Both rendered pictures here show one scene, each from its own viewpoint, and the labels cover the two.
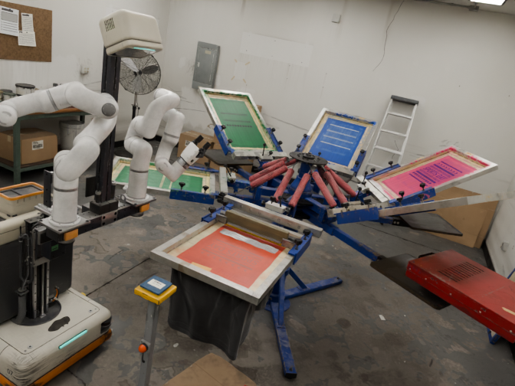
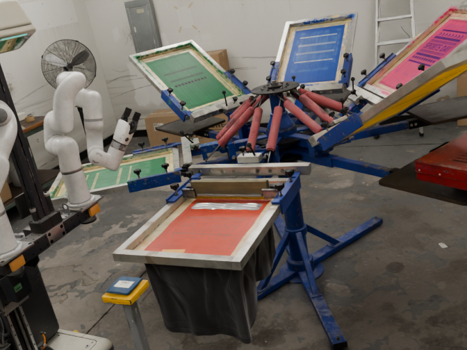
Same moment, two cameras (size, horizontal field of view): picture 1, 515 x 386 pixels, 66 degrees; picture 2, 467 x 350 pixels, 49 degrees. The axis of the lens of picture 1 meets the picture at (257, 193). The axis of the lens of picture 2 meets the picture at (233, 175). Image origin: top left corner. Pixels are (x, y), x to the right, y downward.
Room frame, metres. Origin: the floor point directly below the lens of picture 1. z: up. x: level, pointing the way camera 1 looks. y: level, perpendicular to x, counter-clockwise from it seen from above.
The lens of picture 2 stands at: (-0.18, -0.32, 1.96)
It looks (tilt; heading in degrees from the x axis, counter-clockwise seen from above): 21 degrees down; 6
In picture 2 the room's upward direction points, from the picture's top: 10 degrees counter-clockwise
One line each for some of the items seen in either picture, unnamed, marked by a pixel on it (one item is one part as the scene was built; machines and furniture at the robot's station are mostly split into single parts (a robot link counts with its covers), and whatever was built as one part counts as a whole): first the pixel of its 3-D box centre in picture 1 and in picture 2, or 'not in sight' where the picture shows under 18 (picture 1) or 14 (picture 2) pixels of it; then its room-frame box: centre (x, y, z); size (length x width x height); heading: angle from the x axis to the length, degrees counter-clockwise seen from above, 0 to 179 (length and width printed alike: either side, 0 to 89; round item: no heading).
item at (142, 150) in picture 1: (139, 154); (65, 153); (1.93, 0.63, 1.37); 0.13 x 0.10 x 0.16; 48
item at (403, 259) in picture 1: (361, 246); (368, 167); (2.42, -0.75, 0.91); 1.34 x 0.40 x 0.08; 40
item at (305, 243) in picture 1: (300, 247); (286, 193); (2.07, -0.30, 0.98); 0.30 x 0.05 x 0.07; 160
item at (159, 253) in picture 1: (238, 246); (214, 216); (1.94, 0.04, 0.97); 0.79 x 0.58 x 0.04; 160
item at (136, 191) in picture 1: (136, 182); (74, 186); (1.93, 0.64, 1.21); 0.16 x 0.13 x 0.15; 67
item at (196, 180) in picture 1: (183, 170); (137, 156); (2.77, 0.57, 1.05); 1.08 x 0.61 x 0.23; 100
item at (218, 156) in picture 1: (248, 175); (222, 135); (3.44, 0.11, 0.91); 1.34 x 0.40 x 0.08; 40
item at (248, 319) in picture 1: (260, 301); (259, 269); (1.82, -0.14, 0.74); 0.46 x 0.04 x 0.42; 160
